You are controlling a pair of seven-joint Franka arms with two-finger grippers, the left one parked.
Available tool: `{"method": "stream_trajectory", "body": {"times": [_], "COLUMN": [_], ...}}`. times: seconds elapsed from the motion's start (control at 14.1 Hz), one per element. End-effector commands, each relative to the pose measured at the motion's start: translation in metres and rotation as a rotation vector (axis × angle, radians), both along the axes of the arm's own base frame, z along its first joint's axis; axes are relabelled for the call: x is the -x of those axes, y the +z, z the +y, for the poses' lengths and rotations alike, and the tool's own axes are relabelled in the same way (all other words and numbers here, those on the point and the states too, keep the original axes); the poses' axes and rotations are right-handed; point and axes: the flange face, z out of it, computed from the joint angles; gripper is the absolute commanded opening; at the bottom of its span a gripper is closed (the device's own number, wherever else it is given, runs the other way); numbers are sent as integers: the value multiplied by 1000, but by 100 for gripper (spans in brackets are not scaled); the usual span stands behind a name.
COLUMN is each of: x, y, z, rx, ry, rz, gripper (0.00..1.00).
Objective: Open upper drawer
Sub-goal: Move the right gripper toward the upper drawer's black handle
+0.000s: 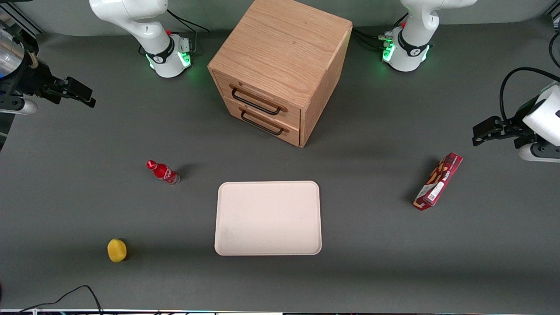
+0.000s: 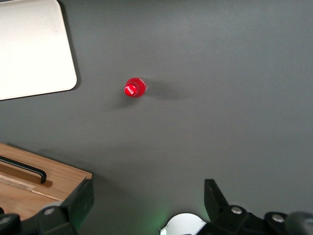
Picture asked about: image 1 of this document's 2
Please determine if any small red bottle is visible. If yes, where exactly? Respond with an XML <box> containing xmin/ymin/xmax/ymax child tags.
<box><xmin>146</xmin><ymin>160</ymin><xmax>181</xmax><ymax>186</ymax></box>

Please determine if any black right arm base cable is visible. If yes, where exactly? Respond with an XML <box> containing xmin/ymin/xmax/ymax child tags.
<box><xmin>166</xmin><ymin>9</ymin><xmax>210</xmax><ymax>55</ymax></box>

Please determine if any aluminium frame profile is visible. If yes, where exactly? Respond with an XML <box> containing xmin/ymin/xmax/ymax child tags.
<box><xmin>0</xmin><ymin>0</ymin><xmax>44</xmax><ymax>35</ymax></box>

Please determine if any wooden drawer cabinet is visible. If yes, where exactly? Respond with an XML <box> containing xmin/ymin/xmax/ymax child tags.
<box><xmin>207</xmin><ymin>0</ymin><xmax>353</xmax><ymax>148</ymax></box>

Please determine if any red cookie box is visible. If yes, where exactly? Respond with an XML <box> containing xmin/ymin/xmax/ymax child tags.
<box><xmin>413</xmin><ymin>152</ymin><xmax>464</xmax><ymax>211</ymax></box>

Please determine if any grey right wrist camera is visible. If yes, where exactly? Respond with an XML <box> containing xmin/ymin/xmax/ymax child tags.
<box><xmin>0</xmin><ymin>98</ymin><xmax>38</xmax><ymax>116</ymax></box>

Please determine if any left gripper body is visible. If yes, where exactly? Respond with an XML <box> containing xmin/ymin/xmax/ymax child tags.
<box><xmin>521</xmin><ymin>83</ymin><xmax>560</xmax><ymax>146</ymax></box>

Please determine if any black hanging cable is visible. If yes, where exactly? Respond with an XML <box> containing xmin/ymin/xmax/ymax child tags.
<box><xmin>549</xmin><ymin>31</ymin><xmax>560</xmax><ymax>68</ymax></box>

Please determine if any black left arm base cable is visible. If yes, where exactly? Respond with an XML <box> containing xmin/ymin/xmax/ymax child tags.
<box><xmin>352</xmin><ymin>13</ymin><xmax>394</xmax><ymax>51</ymax></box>

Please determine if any yellow lemon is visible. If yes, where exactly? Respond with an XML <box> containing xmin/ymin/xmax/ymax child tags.
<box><xmin>107</xmin><ymin>238</ymin><xmax>128</xmax><ymax>263</ymax></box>

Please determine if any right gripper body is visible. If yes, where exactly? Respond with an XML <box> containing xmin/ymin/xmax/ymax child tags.
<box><xmin>0</xmin><ymin>66</ymin><xmax>60</xmax><ymax>103</ymax></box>

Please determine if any wooden drawer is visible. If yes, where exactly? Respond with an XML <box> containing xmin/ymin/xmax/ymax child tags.
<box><xmin>212</xmin><ymin>70</ymin><xmax>302</xmax><ymax>131</ymax></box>
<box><xmin>223</xmin><ymin>95</ymin><xmax>301</xmax><ymax>147</ymax></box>

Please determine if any black arm base cable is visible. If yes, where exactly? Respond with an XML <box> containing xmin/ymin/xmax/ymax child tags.
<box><xmin>352</xmin><ymin>13</ymin><xmax>394</xmax><ymax>51</ymax></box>
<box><xmin>166</xmin><ymin>9</ymin><xmax>210</xmax><ymax>55</ymax></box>

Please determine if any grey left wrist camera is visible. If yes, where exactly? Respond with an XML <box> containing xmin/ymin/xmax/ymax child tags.
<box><xmin>518</xmin><ymin>142</ymin><xmax>560</xmax><ymax>163</ymax></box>

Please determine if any black cable at table edge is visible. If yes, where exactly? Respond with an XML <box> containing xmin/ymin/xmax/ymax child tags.
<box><xmin>20</xmin><ymin>285</ymin><xmax>103</xmax><ymax>315</ymax></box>

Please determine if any beige rectangular tray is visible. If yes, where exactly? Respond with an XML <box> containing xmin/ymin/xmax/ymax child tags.
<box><xmin>214</xmin><ymin>180</ymin><xmax>322</xmax><ymax>256</ymax></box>

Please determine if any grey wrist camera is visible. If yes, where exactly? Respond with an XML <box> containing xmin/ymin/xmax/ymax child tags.
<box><xmin>518</xmin><ymin>142</ymin><xmax>560</xmax><ymax>163</ymax></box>
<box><xmin>0</xmin><ymin>98</ymin><xmax>38</xmax><ymax>116</ymax></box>

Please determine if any black metal drawer handle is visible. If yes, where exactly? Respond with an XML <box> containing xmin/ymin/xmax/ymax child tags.
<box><xmin>231</xmin><ymin>86</ymin><xmax>288</xmax><ymax>116</ymax></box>
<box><xmin>240</xmin><ymin>109</ymin><xmax>289</xmax><ymax>136</ymax></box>

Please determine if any black looped gripper cable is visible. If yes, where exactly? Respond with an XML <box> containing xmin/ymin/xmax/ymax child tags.
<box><xmin>500</xmin><ymin>67</ymin><xmax>560</xmax><ymax>123</ymax></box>

